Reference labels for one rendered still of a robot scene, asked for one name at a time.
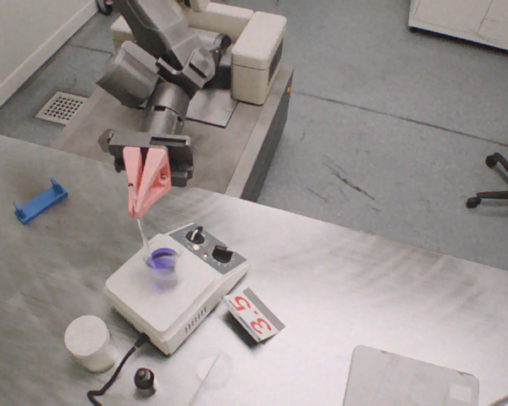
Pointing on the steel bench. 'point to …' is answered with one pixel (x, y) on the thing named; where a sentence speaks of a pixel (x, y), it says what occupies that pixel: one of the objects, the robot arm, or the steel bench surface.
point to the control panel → (207, 249)
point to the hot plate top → (164, 308)
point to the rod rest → (53, 194)
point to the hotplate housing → (194, 316)
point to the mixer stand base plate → (405, 381)
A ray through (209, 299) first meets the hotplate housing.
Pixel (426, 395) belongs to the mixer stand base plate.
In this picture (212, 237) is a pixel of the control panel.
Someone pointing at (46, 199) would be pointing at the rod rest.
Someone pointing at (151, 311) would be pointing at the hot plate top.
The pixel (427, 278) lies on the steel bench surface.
